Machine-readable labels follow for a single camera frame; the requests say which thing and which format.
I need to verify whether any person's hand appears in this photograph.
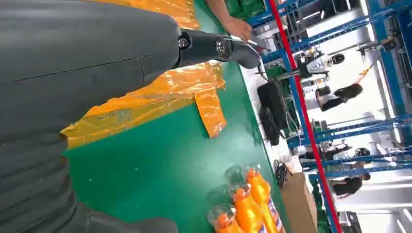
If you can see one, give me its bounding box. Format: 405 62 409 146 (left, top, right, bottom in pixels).
222 16 254 42

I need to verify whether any green plastic crate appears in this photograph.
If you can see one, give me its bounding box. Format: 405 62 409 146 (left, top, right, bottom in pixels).
224 0 268 20

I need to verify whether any person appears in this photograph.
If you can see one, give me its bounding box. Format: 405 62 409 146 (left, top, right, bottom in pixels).
315 83 364 112
329 172 371 198

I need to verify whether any red pole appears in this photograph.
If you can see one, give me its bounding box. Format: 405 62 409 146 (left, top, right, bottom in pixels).
268 0 343 233

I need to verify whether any ribbed grey left arm sleeve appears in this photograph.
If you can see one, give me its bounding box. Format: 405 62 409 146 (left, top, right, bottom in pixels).
0 132 80 233

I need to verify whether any orange bottle with clear cap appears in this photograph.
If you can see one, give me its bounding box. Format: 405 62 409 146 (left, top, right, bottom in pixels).
207 203 245 233
227 182 274 233
243 163 286 233

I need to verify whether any brown cardboard box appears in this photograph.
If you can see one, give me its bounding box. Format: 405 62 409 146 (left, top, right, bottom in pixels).
279 173 319 233

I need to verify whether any blue metal rack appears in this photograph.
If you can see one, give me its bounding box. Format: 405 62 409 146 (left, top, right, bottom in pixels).
246 0 412 233

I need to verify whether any yellow plastic sheet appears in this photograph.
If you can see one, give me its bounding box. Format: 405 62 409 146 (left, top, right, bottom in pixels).
61 0 228 150

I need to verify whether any white humanoid robot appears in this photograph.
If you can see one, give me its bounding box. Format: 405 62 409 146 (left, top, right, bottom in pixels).
295 48 347 79
322 146 371 162

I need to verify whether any small black pouch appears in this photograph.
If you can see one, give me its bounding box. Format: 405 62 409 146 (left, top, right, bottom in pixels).
259 106 281 146

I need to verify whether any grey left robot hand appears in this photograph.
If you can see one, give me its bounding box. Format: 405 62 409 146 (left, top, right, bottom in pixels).
0 0 262 233

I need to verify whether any black cable bundle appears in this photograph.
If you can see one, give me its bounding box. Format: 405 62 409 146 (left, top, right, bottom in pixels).
273 159 292 190

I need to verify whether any large black bag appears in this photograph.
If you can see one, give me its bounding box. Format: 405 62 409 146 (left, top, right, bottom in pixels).
257 80 288 131

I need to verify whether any white cable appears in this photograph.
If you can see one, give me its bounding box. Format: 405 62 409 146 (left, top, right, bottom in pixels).
285 111 302 146

